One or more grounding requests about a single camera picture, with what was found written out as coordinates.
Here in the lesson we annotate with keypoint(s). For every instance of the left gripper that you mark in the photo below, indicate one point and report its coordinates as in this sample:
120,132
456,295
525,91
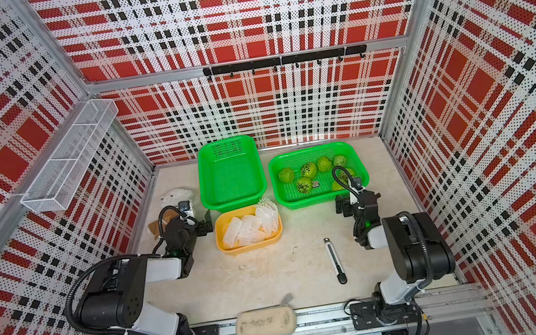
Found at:
197,226

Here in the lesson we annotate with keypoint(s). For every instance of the yellow plastic bowl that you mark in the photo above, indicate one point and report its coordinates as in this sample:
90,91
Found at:
248,230

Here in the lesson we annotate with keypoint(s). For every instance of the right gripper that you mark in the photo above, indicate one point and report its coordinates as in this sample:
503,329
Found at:
370,192

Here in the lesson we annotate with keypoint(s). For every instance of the empty green plastic basket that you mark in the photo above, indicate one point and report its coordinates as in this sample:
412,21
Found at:
231,174

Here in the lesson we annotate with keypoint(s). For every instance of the clear wall shelf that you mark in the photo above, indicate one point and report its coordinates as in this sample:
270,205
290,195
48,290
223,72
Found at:
55,186

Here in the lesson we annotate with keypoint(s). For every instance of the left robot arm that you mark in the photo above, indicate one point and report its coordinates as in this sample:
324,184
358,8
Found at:
109,297

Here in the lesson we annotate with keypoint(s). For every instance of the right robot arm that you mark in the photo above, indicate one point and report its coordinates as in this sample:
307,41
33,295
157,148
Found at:
419,252

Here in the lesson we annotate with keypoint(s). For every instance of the foam nets pile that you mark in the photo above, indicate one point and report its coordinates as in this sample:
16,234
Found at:
254,226

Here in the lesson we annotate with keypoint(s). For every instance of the green basket with fruit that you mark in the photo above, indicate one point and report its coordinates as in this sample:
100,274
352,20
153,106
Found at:
308,177

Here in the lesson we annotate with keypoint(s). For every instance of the black pen tool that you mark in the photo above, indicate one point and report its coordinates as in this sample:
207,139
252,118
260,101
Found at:
336,263

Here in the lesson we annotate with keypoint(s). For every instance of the beige sponge block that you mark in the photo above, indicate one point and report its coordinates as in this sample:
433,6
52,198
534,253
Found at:
276,320

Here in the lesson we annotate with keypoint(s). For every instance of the black hook rail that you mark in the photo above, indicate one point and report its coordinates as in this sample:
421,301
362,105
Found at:
271,62

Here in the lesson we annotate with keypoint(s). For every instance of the white teddy bear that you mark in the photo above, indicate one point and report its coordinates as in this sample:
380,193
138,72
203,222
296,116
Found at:
181,198

